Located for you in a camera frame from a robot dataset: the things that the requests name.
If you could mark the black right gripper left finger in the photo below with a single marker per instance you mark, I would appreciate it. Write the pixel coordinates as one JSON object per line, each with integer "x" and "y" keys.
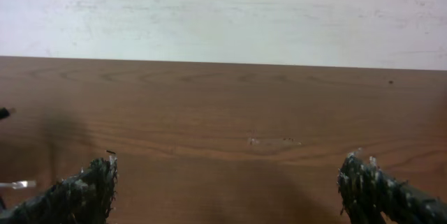
{"x": 85, "y": 197}

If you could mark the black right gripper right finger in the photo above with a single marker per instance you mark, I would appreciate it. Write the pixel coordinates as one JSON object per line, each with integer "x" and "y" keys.
{"x": 369, "y": 195}

